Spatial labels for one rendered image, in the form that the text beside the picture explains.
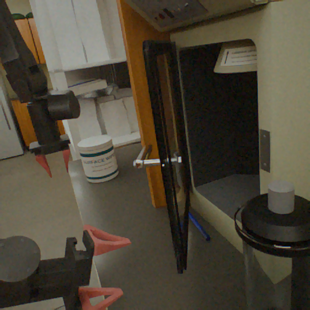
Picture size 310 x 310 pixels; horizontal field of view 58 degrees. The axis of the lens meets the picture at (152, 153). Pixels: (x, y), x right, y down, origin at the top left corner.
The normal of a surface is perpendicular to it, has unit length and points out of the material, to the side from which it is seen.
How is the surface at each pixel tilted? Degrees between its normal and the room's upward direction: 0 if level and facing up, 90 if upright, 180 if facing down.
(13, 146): 90
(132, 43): 90
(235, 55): 67
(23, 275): 41
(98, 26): 97
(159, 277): 0
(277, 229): 54
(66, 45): 93
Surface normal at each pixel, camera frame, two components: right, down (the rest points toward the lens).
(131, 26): 0.36, 0.27
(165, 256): -0.15, -0.93
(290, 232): -0.25, -0.25
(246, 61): -0.58, -0.04
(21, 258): 0.40, -0.64
